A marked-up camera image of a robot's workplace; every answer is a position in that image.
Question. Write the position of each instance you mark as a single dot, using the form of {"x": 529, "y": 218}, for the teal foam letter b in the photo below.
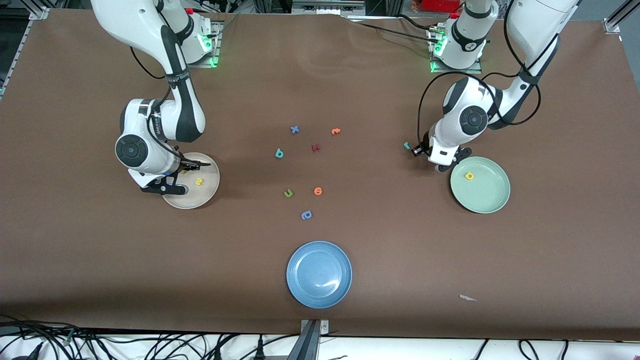
{"x": 279, "y": 153}

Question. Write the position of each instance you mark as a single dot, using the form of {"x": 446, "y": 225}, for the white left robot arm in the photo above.
{"x": 530, "y": 35}

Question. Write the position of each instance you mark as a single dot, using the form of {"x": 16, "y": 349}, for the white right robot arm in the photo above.
{"x": 185, "y": 115}

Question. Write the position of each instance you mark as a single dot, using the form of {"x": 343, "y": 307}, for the beige round plate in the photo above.
{"x": 200, "y": 197}

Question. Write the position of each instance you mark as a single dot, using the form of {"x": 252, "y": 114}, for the pale green round plate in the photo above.
{"x": 485, "y": 197}

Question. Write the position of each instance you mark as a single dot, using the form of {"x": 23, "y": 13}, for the periwinkle foam letter a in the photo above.
{"x": 306, "y": 215}

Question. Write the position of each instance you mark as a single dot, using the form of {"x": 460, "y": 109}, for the brown paper table cover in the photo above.
{"x": 320, "y": 75}

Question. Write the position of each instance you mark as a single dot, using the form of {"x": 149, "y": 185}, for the red box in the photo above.
{"x": 440, "y": 5}

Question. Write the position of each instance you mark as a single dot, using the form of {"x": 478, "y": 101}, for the white paper scrap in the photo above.
{"x": 468, "y": 298}

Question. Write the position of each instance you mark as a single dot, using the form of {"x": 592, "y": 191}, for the blue round plate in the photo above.
{"x": 320, "y": 275}

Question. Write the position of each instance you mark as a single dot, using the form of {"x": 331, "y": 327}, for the metal left arm base mount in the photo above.
{"x": 475, "y": 70}

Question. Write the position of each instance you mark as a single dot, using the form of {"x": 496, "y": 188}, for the metal right arm base mount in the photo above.
{"x": 212, "y": 60}

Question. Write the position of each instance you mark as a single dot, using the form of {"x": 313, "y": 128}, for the grey metal rail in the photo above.
{"x": 325, "y": 7}

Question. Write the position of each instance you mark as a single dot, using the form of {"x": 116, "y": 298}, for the aluminium corner bracket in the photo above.
{"x": 611, "y": 25}
{"x": 39, "y": 13}

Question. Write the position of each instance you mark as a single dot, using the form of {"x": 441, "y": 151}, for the aluminium profile bracket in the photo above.
{"x": 311, "y": 340}

